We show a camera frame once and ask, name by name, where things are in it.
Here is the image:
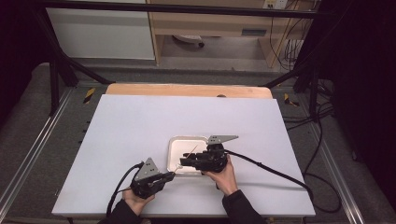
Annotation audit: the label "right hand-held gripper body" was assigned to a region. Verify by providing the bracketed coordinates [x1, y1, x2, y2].
[194, 134, 239, 174]

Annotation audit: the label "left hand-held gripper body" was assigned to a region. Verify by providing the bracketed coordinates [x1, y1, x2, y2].
[130, 157, 166, 200]

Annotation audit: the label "thin wooden skewer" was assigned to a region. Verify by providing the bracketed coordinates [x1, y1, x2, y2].
[174, 145, 199, 174]

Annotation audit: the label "square metal tray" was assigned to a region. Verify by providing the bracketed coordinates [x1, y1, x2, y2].
[166, 134, 210, 175]

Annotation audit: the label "person's left hand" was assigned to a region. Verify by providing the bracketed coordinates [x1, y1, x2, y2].
[121, 188, 156, 217]

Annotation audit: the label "person's right hand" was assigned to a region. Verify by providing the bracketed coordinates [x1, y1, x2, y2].
[202, 155, 239, 197]

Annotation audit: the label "white board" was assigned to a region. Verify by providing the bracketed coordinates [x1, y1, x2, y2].
[50, 93, 317, 218]

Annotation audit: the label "wooden table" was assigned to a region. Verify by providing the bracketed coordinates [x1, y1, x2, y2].
[105, 82, 275, 100]

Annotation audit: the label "yellow black tape strip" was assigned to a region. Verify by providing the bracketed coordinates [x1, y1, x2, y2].
[82, 87, 96, 105]
[283, 92, 301, 107]

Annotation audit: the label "white chair base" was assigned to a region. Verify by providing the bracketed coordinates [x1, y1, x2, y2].
[172, 34, 205, 49]

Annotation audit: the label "black metal stand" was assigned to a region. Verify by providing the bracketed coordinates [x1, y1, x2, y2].
[30, 6, 117, 118]
[262, 46, 328, 121]

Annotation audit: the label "wooden desk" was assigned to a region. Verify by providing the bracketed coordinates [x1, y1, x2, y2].
[146, 0, 314, 68]

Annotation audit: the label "black metal crossbar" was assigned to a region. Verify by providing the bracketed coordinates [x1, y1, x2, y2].
[38, 0, 326, 21]

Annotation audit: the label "white cabinet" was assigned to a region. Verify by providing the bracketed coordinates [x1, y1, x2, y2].
[46, 0, 156, 61]

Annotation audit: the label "dark curtain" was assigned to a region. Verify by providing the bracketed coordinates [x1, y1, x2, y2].
[0, 0, 52, 129]
[317, 0, 396, 213]

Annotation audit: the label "left hand-held gripper cable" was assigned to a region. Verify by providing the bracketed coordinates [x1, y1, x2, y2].
[106, 161, 146, 217]

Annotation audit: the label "hand-held gripper cable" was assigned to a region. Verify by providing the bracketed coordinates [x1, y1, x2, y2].
[106, 161, 146, 217]
[223, 148, 342, 215]

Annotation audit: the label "right hand-held gripper cable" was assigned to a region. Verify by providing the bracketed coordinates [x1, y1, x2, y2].
[223, 148, 342, 215]

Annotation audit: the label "black cables on floor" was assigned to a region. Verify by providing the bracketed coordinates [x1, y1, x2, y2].
[281, 78, 337, 133]

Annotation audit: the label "aluminium rail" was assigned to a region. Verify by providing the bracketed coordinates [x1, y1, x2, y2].
[306, 122, 366, 224]
[0, 88, 75, 213]

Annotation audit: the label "hanging black cables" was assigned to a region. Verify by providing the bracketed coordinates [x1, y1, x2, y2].
[268, 0, 316, 72]

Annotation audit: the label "white wall socket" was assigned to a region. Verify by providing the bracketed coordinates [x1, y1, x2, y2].
[262, 0, 289, 10]

